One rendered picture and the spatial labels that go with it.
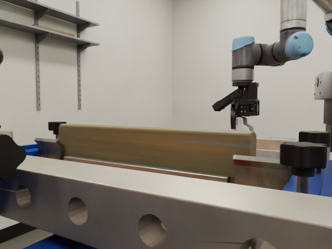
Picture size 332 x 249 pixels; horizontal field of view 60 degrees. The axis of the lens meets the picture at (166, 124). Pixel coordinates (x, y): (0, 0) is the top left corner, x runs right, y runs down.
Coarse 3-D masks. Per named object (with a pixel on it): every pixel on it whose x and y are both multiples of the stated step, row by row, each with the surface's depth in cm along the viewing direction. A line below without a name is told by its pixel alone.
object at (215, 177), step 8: (64, 160) 59; (72, 160) 57; (80, 160) 56; (88, 160) 55; (96, 160) 55; (104, 160) 55; (128, 168) 50; (136, 168) 49; (144, 168) 48; (152, 168) 48; (160, 168) 47; (168, 168) 47; (184, 176) 45; (192, 176) 44; (200, 176) 43; (208, 176) 42; (216, 176) 42; (224, 176) 42
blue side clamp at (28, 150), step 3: (30, 144) 66; (33, 144) 66; (36, 144) 67; (24, 147) 64; (27, 147) 65; (30, 147) 66; (33, 147) 66; (36, 147) 67; (27, 150) 63; (30, 150) 63; (33, 150) 63; (36, 150) 63; (27, 153) 61; (30, 153) 61; (33, 153) 62; (36, 153) 62
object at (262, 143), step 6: (258, 138) 97; (264, 138) 97; (270, 138) 97; (258, 144) 96; (264, 144) 95; (270, 144) 94; (276, 144) 93; (330, 144) 84; (276, 150) 93; (330, 150) 88; (36, 156) 63
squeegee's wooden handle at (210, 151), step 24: (72, 144) 59; (96, 144) 56; (120, 144) 53; (144, 144) 50; (168, 144) 47; (192, 144) 45; (216, 144) 43; (240, 144) 41; (192, 168) 45; (216, 168) 43
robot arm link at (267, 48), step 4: (260, 44) 98; (264, 44) 98; (268, 44) 97; (272, 44) 94; (264, 48) 97; (268, 48) 95; (264, 52) 97; (268, 52) 95; (260, 56) 97; (264, 56) 97; (268, 56) 96; (272, 56) 94; (260, 60) 98; (264, 60) 98; (268, 60) 97; (272, 60) 95; (256, 64) 101; (260, 64) 99; (264, 64) 100; (268, 64) 99; (272, 64) 98; (276, 64) 100; (280, 64) 100
